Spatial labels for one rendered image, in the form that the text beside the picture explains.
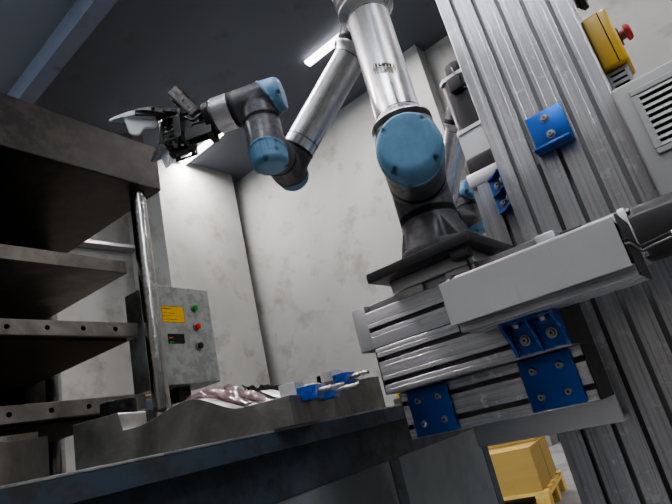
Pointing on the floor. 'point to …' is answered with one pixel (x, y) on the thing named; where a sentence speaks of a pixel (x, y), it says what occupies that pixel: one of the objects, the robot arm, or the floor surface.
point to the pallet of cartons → (527, 471)
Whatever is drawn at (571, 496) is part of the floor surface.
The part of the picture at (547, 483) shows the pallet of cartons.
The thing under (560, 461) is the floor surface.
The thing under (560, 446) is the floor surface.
